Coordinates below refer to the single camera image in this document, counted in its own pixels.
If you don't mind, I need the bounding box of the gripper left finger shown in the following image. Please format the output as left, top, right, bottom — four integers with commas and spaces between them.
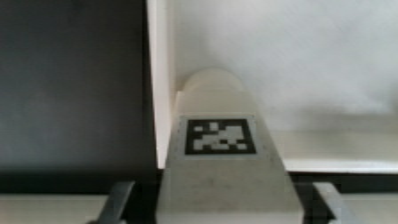
88, 181, 159, 224

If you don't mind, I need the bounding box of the white table leg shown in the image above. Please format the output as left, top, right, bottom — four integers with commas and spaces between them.
157, 69, 304, 224

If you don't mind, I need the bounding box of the white L-shaped obstacle fence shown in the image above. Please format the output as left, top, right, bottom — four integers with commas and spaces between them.
0, 193, 398, 224

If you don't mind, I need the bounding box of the white square table top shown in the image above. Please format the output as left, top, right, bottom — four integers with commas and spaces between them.
148, 0, 398, 174

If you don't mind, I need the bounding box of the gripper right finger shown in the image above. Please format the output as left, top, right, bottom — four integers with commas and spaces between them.
296, 182, 360, 224

